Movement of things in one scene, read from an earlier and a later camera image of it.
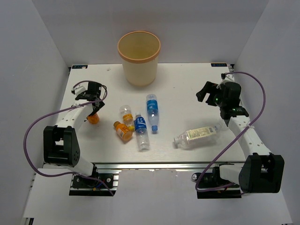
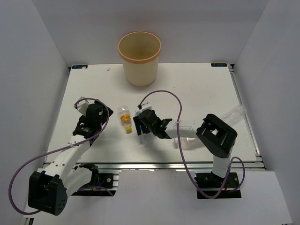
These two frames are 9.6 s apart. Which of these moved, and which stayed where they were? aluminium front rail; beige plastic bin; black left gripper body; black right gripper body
Moved: black left gripper body; black right gripper body
Stayed: beige plastic bin; aluminium front rail
